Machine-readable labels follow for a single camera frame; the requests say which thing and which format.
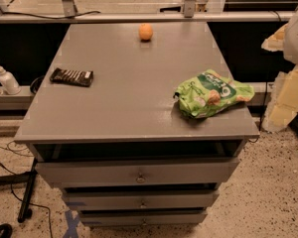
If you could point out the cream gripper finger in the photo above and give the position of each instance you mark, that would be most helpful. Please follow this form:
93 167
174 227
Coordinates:
283 106
275 42

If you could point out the green snack bag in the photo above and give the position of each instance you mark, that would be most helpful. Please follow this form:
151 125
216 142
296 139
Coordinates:
209 93

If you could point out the orange fruit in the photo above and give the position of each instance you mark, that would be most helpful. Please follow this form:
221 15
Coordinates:
145 32

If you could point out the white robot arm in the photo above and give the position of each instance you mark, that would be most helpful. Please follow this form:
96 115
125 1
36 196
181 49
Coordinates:
290 49

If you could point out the black rxbar chocolate bar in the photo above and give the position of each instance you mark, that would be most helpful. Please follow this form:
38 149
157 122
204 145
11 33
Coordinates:
72 77

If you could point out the top grey drawer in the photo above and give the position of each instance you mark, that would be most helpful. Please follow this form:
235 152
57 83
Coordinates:
141 172

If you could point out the grey drawer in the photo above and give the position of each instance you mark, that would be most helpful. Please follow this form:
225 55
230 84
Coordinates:
141 172
140 199
144 218

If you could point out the middle grey drawer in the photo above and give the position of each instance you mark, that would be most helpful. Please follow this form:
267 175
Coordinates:
140 199

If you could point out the grey drawer cabinet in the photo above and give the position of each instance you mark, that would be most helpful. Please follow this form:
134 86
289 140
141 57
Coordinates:
129 113

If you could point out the bottom grey drawer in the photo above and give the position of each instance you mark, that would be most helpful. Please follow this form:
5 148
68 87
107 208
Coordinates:
144 218

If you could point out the blue tape cross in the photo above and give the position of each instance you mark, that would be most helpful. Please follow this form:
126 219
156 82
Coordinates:
72 222

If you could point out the white pump bottle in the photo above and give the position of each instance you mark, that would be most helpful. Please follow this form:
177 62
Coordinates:
9 82

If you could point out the black stand leg with wheel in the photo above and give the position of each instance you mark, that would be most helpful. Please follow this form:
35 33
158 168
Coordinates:
28 178

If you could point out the black shoe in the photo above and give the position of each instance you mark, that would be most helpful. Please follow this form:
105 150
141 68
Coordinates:
5 231

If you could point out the grey metal rail frame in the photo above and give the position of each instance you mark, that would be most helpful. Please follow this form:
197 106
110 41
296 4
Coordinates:
79 11

